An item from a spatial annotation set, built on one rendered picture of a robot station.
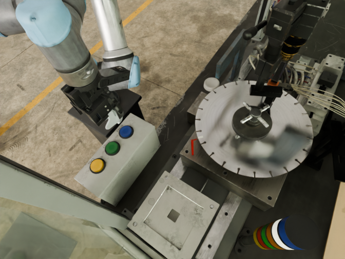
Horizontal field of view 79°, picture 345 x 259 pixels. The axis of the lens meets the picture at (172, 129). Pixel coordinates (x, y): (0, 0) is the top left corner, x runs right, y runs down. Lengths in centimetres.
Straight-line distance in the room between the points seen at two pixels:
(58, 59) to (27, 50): 269
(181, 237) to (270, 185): 30
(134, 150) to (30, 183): 41
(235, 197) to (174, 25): 223
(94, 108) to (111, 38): 36
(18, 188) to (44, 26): 24
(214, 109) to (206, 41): 182
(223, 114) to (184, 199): 28
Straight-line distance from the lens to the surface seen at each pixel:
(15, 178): 31
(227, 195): 77
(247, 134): 63
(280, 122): 68
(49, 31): 41
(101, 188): 67
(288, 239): 36
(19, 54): 313
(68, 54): 43
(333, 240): 85
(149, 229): 61
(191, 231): 60
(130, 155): 68
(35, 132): 221
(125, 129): 72
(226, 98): 70
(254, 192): 69
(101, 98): 53
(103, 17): 82
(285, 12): 49
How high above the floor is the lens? 149
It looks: 60 degrees down
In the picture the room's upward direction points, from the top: 11 degrees counter-clockwise
